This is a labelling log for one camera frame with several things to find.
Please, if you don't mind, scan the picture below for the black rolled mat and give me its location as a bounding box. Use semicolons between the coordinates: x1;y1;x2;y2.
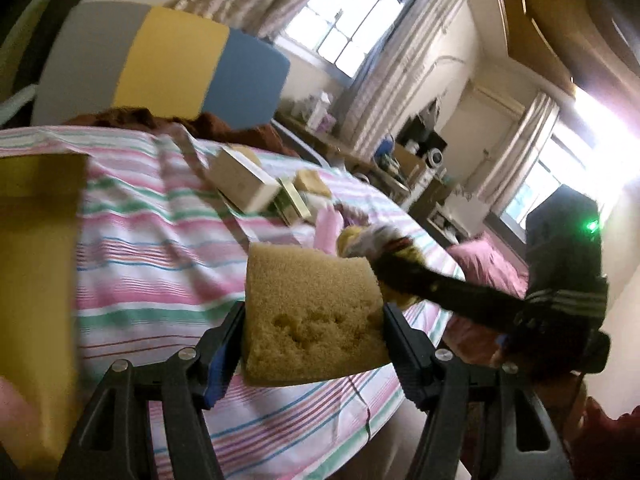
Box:
1;0;82;96

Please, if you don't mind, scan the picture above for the gold metal tray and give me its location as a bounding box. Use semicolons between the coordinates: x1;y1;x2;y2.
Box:
1;153;89;479

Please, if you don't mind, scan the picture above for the dark brown blanket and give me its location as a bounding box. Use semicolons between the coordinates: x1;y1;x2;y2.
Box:
64;107;299;158

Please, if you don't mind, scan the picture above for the grey yellow blue headboard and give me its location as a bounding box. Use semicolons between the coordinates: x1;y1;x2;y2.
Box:
30;2;290;129

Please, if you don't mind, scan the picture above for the white small fan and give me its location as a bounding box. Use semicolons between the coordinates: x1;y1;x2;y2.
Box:
425;148;444;169

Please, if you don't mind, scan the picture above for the white carton on desk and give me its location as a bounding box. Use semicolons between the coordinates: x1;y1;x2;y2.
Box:
306;91;332;130

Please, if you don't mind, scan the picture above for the white cardboard box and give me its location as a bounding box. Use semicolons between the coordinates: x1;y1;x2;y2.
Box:
206;148;281;214

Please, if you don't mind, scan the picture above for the wooden bedside desk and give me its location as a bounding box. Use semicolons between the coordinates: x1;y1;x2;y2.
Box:
273;112;410;204

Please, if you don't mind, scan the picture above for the window with metal bars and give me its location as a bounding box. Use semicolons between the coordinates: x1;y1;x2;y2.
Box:
277;0;408;79

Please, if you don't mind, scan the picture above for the beige patterned right curtain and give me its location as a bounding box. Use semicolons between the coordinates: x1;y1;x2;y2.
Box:
332;0;468;158

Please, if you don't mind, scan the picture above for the pink pillow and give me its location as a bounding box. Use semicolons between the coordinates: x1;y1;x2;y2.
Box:
444;232;528;367

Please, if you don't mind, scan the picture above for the striped pink green bedsheet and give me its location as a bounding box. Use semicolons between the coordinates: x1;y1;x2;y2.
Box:
0;123;467;480

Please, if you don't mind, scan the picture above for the yellow sponge block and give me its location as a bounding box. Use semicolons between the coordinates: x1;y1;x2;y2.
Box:
243;243;390;387
293;169;332;198

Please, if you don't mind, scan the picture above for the pink striped sock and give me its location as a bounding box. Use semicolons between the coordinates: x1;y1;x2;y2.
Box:
314;207;344;256

